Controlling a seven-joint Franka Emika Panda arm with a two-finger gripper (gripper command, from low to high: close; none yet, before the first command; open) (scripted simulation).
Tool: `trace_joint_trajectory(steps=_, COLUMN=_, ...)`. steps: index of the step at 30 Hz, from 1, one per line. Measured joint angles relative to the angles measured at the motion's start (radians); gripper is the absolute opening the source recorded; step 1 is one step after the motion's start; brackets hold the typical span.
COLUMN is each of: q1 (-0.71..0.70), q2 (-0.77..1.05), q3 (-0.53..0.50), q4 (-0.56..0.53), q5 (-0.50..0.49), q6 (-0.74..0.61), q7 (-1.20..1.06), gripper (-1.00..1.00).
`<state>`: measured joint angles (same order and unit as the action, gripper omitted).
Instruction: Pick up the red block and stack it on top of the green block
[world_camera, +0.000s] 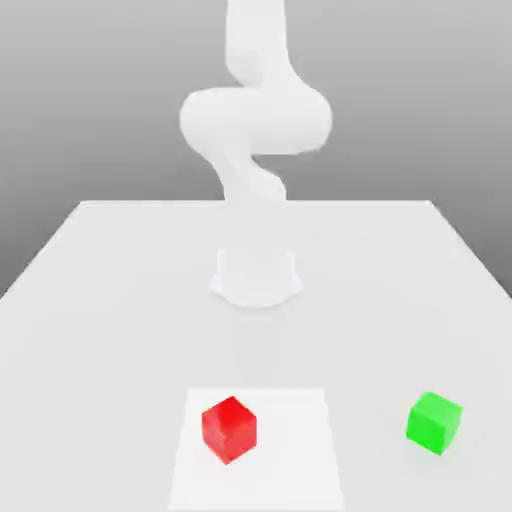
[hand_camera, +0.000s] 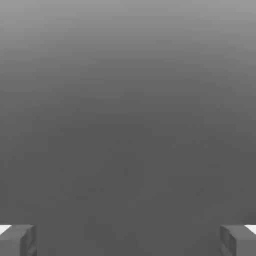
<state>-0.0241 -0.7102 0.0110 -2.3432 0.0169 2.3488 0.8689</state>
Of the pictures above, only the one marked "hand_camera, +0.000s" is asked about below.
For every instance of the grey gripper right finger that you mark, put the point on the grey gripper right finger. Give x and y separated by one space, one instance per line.
240 242

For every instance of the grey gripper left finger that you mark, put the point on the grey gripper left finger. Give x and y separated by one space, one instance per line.
14 241

